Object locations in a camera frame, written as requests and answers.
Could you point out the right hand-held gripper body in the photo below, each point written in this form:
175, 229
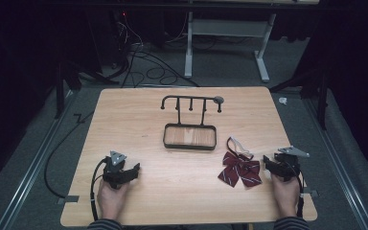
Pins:
289, 163

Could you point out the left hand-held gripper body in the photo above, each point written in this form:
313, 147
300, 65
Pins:
114, 169

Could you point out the person's right hand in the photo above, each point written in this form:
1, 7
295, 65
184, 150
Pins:
286, 195

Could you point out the person's left hand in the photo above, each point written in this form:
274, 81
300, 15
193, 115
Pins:
111, 199

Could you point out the red striped bow tie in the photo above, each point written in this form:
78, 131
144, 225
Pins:
239, 167

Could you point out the grey tape strip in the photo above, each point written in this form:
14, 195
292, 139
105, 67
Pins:
67, 199
310, 193

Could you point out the white crumpled scrap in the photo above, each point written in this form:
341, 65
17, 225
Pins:
283, 101

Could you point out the black rack with wooden tray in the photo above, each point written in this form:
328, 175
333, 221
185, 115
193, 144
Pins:
190, 135

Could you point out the black metal stand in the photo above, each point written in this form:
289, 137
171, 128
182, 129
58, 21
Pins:
322, 96
62, 83

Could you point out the metal floor rail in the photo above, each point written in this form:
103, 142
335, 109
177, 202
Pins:
33, 166
338, 166

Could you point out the white metal table frame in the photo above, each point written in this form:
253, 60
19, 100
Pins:
226, 28

